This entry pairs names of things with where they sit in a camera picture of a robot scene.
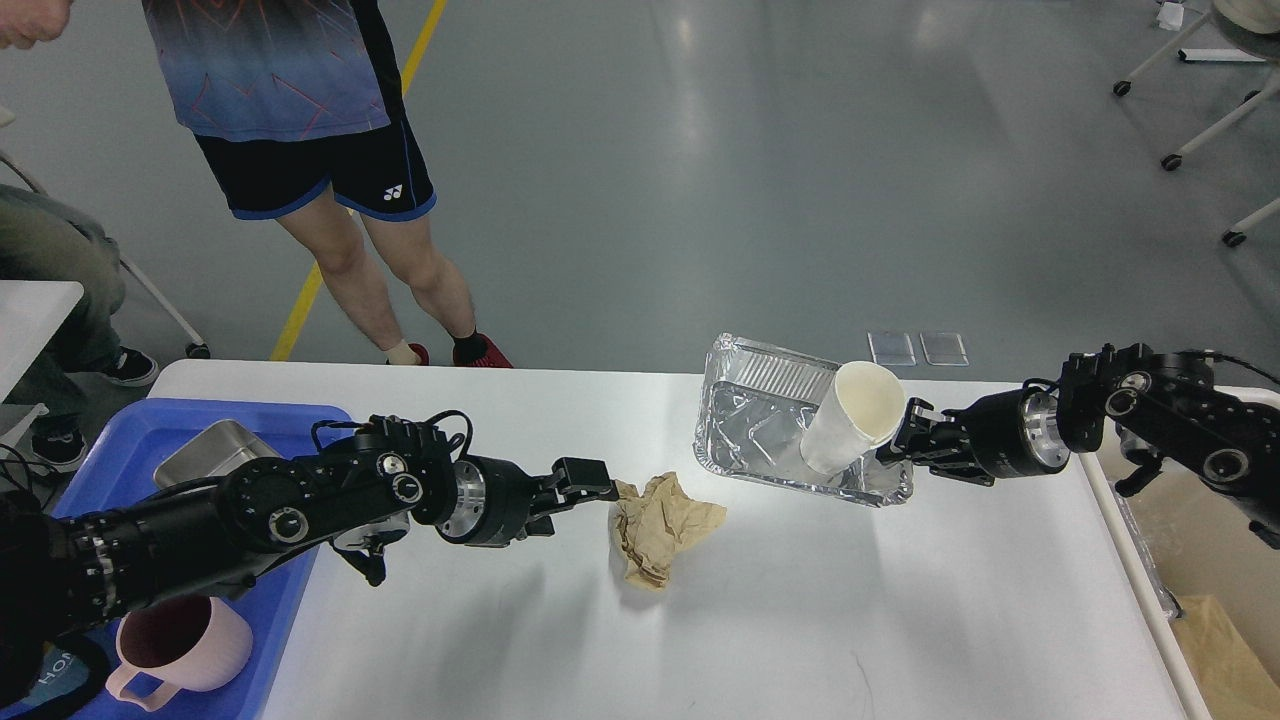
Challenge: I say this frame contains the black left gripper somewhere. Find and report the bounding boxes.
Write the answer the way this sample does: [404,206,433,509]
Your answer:
[436,456,620,548]

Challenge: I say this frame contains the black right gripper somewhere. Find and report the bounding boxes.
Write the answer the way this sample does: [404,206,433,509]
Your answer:
[876,388,1070,486]

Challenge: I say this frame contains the white paper cup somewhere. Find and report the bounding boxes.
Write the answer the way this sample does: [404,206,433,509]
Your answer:
[799,361,908,477]

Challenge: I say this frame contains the brown paper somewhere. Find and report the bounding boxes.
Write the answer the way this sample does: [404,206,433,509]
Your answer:
[611,471,728,592]
[1171,594,1279,719]

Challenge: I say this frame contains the aluminium foil tray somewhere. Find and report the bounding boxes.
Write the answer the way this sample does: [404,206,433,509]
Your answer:
[692,332,914,509]

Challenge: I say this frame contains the square stainless steel tray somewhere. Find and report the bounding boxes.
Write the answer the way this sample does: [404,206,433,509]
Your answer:
[154,419,280,489]

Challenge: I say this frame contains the pink plastic mug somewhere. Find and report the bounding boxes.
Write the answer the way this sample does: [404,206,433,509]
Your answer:
[104,594,253,712]

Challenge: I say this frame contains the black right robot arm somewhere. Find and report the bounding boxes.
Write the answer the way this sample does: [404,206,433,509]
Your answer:
[876,343,1279,548]

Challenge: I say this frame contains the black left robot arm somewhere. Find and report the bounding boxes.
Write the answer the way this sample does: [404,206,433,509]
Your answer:
[3,415,620,719]

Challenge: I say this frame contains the person's right hand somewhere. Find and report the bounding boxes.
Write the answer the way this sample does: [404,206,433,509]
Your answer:
[1,0,73,50]

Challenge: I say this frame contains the clear plastic sheet in bin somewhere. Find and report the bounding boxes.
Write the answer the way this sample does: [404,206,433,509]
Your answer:
[1107,480,1185,623]

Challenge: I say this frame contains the brown paper in bin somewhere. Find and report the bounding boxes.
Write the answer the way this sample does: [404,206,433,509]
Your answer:
[1171,594,1279,719]

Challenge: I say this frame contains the blue plastic bin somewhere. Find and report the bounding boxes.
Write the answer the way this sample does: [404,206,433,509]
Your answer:
[51,398,349,719]

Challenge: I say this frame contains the standing person in shorts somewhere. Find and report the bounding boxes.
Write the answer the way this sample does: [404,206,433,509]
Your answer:
[142,1,509,368]

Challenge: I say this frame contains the white rolling chair base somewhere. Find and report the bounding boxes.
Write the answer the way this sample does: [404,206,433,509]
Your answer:
[1112,0,1280,249]

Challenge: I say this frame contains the dark blue HOME mug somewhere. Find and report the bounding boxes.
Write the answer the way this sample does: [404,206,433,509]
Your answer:
[31,635,111,719]

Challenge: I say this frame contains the white side table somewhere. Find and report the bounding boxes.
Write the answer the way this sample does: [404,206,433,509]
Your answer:
[1,281,83,398]

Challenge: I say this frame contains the seated person in green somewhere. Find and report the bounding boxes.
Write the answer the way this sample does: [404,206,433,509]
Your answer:
[1,184,159,471]

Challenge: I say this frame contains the black cables on floor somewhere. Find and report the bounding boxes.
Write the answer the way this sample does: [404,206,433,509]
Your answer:
[0,445,41,496]

